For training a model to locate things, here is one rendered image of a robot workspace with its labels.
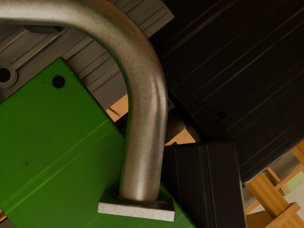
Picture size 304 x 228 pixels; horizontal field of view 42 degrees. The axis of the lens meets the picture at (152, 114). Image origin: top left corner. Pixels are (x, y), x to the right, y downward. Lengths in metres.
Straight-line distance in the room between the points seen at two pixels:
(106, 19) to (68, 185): 0.13
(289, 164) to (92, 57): 9.68
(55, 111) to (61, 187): 0.06
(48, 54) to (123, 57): 0.09
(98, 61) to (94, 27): 0.05
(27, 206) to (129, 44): 0.15
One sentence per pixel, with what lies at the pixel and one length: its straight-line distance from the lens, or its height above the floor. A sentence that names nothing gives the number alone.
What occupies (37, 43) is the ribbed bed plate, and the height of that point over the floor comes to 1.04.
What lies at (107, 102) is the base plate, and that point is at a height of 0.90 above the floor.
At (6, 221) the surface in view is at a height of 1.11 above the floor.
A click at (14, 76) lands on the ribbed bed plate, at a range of 0.35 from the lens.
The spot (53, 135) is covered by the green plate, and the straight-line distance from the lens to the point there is 0.33.
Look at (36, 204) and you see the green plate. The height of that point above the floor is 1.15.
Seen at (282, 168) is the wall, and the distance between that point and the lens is 9.89.
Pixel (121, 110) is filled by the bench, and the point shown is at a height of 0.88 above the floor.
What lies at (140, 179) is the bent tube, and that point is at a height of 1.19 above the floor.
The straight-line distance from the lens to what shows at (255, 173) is 0.39.
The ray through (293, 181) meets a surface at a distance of 9.33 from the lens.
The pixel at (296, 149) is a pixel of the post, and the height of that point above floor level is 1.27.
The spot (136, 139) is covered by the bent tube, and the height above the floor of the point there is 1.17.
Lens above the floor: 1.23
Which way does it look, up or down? 14 degrees down
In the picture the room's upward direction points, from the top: 142 degrees clockwise
